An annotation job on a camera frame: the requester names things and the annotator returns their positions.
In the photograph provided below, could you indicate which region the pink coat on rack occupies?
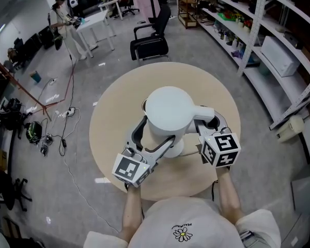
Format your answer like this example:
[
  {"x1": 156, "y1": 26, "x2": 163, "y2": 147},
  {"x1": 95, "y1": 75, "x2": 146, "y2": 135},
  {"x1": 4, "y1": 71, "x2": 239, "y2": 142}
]
[{"x1": 132, "y1": 0, "x2": 161, "y2": 22}]

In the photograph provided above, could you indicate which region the person's right forearm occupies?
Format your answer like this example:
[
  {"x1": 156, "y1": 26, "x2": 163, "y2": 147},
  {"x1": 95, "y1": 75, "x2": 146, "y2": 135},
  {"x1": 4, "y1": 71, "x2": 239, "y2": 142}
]
[{"x1": 215, "y1": 166, "x2": 246, "y2": 227}]

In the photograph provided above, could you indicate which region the black suitcase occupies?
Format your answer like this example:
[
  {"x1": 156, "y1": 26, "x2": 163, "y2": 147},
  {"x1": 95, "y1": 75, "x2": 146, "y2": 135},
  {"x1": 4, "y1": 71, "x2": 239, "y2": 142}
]
[{"x1": 38, "y1": 25, "x2": 55, "y2": 51}]

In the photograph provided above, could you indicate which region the white office desk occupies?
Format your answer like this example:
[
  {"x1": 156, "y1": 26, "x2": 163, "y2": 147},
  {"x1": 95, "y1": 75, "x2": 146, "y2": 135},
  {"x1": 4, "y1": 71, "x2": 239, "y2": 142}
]
[{"x1": 98, "y1": 0, "x2": 124, "y2": 21}]

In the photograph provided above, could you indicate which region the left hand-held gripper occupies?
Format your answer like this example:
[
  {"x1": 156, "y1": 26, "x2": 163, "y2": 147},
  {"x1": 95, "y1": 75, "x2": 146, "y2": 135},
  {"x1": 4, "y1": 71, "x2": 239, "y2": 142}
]
[{"x1": 111, "y1": 115, "x2": 177, "y2": 189}]

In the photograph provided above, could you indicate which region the wooden trolley rack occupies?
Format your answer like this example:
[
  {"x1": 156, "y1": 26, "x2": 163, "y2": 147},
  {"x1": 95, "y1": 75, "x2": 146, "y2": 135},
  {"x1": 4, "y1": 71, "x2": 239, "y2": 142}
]
[{"x1": 177, "y1": 0, "x2": 199, "y2": 30}]

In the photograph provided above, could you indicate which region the red flower pot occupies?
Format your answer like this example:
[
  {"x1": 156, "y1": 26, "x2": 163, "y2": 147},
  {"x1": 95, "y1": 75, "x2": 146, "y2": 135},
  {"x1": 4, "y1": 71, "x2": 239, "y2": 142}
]
[{"x1": 242, "y1": 19, "x2": 253, "y2": 34}]

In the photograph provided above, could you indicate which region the teal waste bin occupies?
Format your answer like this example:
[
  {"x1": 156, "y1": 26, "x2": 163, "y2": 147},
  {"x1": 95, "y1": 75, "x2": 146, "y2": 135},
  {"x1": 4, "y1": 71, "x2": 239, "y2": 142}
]
[{"x1": 30, "y1": 70, "x2": 42, "y2": 84}]

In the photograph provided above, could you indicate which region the cream floor appliance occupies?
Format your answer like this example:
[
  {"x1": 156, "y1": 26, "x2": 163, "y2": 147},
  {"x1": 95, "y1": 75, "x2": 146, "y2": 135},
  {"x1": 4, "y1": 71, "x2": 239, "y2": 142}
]
[{"x1": 276, "y1": 114, "x2": 306, "y2": 143}]

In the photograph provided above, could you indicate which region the black and green bag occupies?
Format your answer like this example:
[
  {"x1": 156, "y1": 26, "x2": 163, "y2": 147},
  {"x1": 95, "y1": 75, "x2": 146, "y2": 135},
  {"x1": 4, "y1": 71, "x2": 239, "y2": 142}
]
[{"x1": 25, "y1": 121, "x2": 43, "y2": 145}]

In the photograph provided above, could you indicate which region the green tray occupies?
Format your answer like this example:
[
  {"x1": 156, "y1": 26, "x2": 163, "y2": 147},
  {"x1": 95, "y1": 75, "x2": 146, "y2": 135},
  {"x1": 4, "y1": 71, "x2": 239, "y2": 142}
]
[{"x1": 216, "y1": 10, "x2": 236, "y2": 23}]

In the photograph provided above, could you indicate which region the white rectangular table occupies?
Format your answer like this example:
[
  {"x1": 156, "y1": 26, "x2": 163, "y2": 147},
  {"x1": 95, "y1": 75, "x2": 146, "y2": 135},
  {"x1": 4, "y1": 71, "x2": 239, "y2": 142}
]
[{"x1": 75, "y1": 9, "x2": 117, "y2": 58}]

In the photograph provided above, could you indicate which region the black swivel chair base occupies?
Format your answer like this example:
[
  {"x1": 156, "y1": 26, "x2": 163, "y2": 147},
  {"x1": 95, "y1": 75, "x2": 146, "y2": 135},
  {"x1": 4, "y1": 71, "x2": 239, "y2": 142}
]
[{"x1": 4, "y1": 178, "x2": 34, "y2": 212}]

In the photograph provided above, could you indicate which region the person's white flower-print shirt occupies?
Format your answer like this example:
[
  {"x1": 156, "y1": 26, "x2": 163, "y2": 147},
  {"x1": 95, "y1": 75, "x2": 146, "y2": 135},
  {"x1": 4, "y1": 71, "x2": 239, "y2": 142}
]
[{"x1": 83, "y1": 196, "x2": 282, "y2": 248}]

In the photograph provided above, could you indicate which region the red metal frame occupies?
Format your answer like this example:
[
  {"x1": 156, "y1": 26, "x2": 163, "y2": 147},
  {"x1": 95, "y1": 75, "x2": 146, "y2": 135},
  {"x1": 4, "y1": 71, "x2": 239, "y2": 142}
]
[{"x1": 0, "y1": 50, "x2": 76, "y2": 121}]

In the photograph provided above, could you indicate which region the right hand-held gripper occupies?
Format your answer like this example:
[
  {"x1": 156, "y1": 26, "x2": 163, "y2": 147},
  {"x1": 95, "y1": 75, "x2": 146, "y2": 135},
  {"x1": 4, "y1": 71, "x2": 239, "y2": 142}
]
[{"x1": 193, "y1": 110, "x2": 242, "y2": 168}]

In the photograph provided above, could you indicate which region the black office chair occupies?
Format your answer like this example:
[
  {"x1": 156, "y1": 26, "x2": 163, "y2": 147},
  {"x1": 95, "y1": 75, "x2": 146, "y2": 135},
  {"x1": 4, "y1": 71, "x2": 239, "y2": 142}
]
[{"x1": 121, "y1": 0, "x2": 141, "y2": 17}]

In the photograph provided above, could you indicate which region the black visitor chair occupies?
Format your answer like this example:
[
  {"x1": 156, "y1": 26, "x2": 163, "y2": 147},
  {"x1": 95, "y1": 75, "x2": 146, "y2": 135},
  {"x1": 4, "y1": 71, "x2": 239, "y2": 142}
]
[{"x1": 130, "y1": 3, "x2": 172, "y2": 62}]

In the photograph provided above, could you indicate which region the white round kettle base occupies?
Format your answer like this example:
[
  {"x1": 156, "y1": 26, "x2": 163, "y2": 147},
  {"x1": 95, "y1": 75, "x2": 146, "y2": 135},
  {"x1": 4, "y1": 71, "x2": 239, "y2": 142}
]
[{"x1": 165, "y1": 137, "x2": 185, "y2": 159}]

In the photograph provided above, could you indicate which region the white metal shelf unit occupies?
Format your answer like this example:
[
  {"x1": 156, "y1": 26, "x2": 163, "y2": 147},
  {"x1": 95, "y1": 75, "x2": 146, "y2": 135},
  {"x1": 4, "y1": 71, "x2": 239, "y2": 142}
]
[{"x1": 192, "y1": 0, "x2": 310, "y2": 130}]

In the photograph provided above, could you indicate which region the black floor cable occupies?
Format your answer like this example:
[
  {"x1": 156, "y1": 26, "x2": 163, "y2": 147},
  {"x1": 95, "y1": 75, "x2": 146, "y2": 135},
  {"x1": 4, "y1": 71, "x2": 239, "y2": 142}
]
[{"x1": 58, "y1": 39, "x2": 77, "y2": 157}]

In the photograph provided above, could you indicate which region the person's left forearm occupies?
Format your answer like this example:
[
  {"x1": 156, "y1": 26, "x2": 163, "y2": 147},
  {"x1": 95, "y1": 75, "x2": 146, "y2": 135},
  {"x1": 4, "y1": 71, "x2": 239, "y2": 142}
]
[{"x1": 118, "y1": 184, "x2": 146, "y2": 241}]

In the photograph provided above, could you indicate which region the white microwave oven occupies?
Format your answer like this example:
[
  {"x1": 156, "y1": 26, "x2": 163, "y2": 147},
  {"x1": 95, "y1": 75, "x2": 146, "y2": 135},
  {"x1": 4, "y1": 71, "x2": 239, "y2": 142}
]
[{"x1": 260, "y1": 35, "x2": 301, "y2": 78}]

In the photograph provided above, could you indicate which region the white electric kettle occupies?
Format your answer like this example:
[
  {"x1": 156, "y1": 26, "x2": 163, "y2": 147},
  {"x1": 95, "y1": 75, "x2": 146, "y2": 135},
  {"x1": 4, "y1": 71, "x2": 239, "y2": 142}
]
[{"x1": 142, "y1": 86, "x2": 215, "y2": 142}]

